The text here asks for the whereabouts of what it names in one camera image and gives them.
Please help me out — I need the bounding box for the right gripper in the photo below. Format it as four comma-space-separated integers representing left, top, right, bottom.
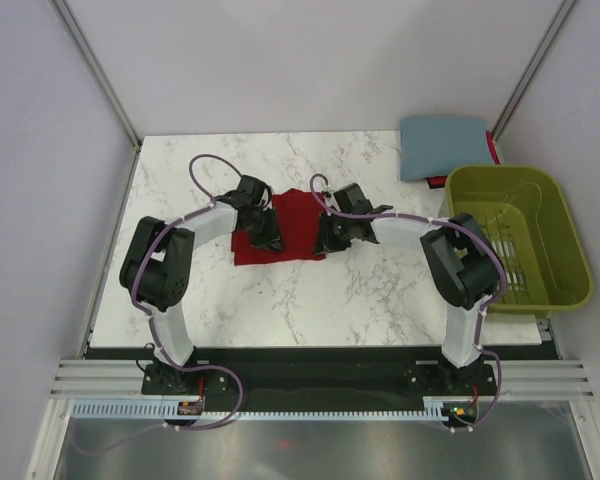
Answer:
313, 210, 355, 254

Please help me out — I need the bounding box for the red t-shirt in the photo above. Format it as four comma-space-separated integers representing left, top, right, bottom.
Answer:
231, 189, 326, 266

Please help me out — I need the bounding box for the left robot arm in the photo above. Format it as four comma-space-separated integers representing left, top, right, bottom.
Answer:
119, 175, 285, 395

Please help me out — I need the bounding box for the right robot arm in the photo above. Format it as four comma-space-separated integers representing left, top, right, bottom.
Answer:
312, 183, 506, 394

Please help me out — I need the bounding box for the folded blue t-shirt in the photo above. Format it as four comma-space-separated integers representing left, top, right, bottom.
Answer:
399, 115, 493, 182

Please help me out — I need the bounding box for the olive green plastic basket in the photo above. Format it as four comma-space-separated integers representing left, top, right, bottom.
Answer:
445, 165, 594, 319

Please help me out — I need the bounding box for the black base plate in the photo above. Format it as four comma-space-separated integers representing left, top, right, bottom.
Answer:
165, 347, 496, 411

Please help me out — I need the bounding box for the white slotted cable duct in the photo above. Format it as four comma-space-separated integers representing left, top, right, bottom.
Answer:
71, 399, 459, 422

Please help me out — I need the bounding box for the aluminium rail profile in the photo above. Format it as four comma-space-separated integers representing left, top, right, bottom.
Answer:
50, 359, 144, 399

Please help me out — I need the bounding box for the left aluminium frame post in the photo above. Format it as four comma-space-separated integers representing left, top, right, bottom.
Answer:
49, 0, 142, 152

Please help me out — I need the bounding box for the aluminium frame post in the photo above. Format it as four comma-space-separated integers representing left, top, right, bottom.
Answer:
491, 0, 581, 142
49, 0, 142, 152

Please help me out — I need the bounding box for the right aluminium frame post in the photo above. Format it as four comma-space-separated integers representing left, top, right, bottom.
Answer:
491, 0, 581, 142

